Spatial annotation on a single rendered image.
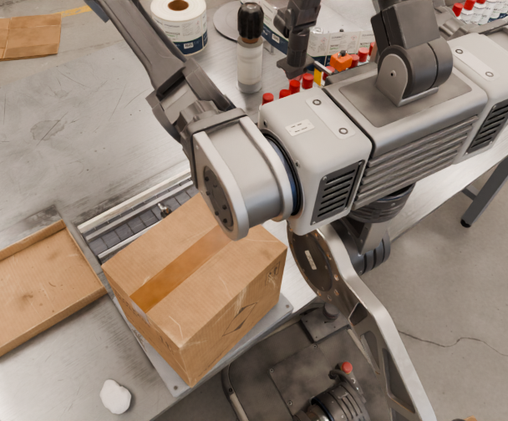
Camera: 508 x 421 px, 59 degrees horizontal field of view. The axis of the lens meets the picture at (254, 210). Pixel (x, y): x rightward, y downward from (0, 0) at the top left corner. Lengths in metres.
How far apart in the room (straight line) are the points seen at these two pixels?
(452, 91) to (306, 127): 0.22
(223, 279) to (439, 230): 1.78
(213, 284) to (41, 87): 1.20
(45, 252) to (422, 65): 1.08
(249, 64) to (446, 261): 1.42
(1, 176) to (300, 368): 1.20
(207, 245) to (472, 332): 1.60
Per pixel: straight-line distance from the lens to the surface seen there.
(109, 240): 1.28
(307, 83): 1.39
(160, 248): 0.95
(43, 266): 1.34
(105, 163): 1.52
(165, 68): 0.76
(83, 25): 3.81
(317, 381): 1.74
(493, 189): 2.37
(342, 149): 0.56
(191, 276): 0.91
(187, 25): 1.75
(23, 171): 1.59
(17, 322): 1.29
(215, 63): 1.78
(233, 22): 1.98
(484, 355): 2.28
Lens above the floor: 1.92
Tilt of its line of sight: 54 degrees down
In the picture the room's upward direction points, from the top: 3 degrees clockwise
